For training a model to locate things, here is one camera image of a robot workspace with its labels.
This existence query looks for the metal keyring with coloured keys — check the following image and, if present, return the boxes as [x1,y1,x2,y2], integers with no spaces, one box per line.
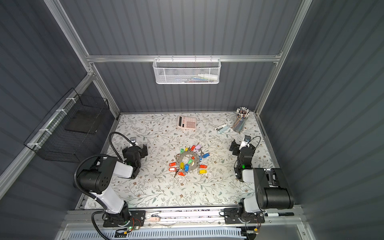
[168,143,210,177]

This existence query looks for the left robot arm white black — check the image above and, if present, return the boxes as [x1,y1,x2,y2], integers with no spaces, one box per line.
[74,145,148,227]

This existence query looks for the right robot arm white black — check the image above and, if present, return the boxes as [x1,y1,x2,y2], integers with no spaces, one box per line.
[223,136,295,225]

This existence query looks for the white blue stapler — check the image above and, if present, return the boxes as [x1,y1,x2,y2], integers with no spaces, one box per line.
[215,124,230,134]

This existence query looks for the cup of pencils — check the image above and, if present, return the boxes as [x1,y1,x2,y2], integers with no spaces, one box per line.
[232,107,250,133]

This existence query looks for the floral table mat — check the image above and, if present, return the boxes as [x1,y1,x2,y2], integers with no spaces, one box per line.
[107,112,273,208]

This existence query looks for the pink calculator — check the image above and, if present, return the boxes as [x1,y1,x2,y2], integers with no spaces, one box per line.
[177,116,197,130]

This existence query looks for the black marker pen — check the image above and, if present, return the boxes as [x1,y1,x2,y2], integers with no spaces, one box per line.
[265,212,295,217]

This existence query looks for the white bottle in basket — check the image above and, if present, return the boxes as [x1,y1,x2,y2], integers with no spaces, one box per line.
[198,74,219,82]

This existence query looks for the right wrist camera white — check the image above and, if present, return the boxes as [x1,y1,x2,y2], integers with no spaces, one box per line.
[239,135,252,150]

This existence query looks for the black wire basket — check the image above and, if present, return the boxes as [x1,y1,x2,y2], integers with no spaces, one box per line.
[24,89,110,163]

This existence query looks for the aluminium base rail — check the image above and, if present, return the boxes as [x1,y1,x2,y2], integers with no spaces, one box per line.
[60,205,304,231]

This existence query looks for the white wire mesh basket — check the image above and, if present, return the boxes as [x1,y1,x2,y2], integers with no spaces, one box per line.
[153,59,222,85]

